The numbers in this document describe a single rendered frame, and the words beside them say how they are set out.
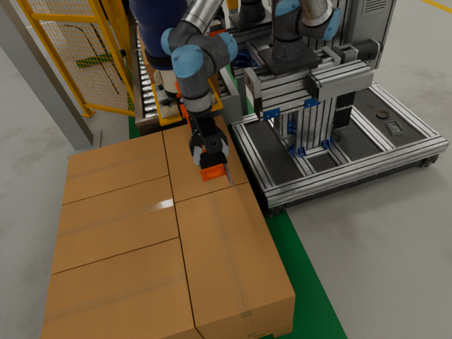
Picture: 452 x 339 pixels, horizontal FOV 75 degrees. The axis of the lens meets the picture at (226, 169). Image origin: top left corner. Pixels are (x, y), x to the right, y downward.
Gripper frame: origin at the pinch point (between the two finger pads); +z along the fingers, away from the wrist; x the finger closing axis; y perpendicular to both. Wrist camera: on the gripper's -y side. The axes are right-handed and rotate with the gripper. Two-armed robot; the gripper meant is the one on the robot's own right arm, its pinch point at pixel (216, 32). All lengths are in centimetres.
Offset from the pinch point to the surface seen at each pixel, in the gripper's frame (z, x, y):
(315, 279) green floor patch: 106, 14, 100
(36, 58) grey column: 19, -116, -79
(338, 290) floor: 106, 23, 110
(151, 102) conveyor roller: 53, -48, -37
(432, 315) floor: 106, 60, 136
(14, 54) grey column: 12, -127, -78
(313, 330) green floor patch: 106, 1, 124
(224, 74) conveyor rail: 47, 9, -37
